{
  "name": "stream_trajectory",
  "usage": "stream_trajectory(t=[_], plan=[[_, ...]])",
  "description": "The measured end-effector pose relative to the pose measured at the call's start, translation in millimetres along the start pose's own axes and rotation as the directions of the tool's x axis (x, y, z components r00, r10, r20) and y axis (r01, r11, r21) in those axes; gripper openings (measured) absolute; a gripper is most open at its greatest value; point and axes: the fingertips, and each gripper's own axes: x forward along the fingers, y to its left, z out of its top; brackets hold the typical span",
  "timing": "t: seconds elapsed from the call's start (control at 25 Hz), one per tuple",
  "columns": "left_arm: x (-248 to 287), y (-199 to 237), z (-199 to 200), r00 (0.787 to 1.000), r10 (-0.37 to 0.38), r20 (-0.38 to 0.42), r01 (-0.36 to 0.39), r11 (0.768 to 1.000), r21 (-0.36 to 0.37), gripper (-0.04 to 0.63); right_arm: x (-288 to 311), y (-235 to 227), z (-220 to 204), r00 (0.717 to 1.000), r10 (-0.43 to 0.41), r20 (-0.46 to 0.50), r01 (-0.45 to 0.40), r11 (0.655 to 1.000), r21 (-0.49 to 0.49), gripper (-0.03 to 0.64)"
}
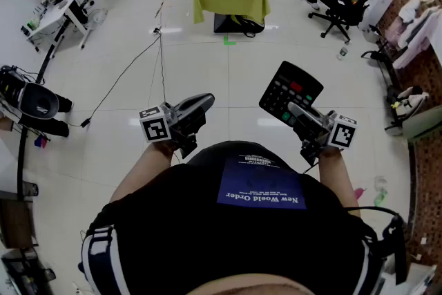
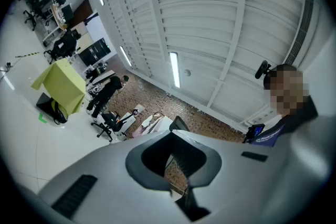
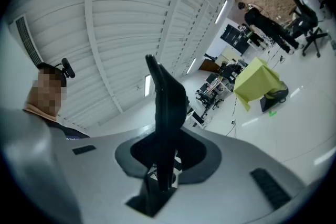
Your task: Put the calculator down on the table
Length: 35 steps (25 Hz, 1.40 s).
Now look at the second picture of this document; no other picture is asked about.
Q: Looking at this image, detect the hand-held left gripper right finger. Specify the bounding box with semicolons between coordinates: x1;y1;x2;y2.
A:
171;130;289;224

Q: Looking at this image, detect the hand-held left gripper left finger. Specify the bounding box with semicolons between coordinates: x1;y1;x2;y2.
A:
38;130;190;224

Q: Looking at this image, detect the small black screen device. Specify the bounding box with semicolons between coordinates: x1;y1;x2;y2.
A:
243;124;265;144

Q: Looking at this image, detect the pink plastic bag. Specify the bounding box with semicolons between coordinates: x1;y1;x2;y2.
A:
132;123;148;140

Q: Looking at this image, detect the black and green backpack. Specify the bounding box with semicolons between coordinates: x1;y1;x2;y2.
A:
51;99;69;125

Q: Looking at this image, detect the person's black t-shirt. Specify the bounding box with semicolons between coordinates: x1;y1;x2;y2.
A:
250;95;320;148

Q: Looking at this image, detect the person's head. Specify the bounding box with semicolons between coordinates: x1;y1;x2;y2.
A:
263;64;310;116

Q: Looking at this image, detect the black box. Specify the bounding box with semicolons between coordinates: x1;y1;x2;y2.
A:
36;92;55;115

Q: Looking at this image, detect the yellow-green tablecloth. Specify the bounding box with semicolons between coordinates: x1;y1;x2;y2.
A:
30;58;87;116

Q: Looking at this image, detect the large black display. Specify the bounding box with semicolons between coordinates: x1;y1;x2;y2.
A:
78;37;112;68

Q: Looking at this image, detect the yellow-black striped floor strip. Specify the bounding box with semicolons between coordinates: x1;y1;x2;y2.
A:
15;51;40;58

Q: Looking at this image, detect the ceiling air vent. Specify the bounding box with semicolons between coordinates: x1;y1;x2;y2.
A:
283;0;315;66

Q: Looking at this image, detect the wooden top desk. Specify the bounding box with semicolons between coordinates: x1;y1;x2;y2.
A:
41;2;69;47

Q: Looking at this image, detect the grey and black office chair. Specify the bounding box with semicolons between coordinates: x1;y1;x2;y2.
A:
23;9;38;31

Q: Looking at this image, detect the black head-mounted camera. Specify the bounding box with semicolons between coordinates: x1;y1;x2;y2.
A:
254;60;272;80

